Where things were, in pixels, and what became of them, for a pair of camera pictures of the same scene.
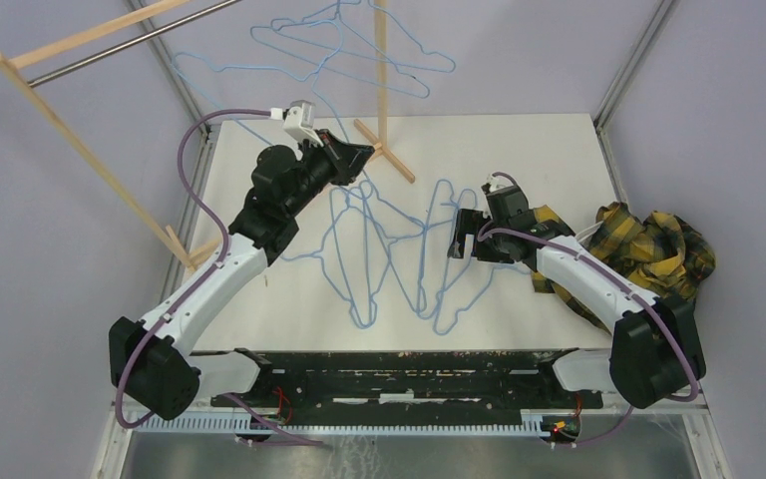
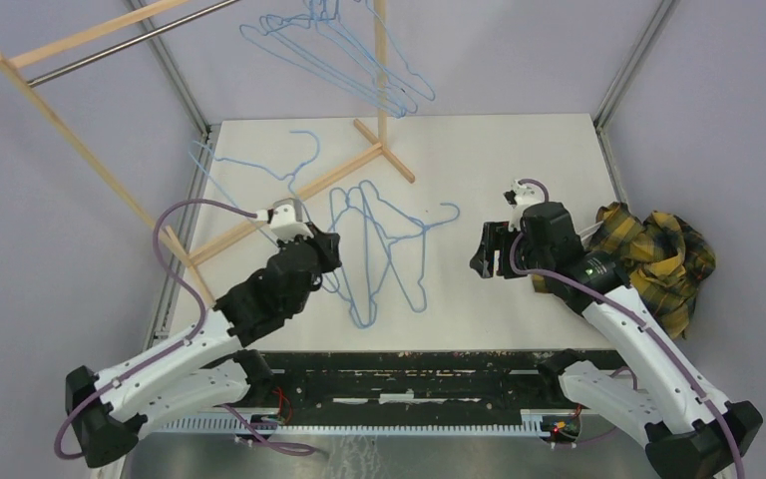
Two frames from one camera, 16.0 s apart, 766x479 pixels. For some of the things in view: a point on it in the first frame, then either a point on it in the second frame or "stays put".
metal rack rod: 44,78 stays put
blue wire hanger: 174,59 -> 308,42
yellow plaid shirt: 659,250 stays put
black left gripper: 336,153 -> 327,244
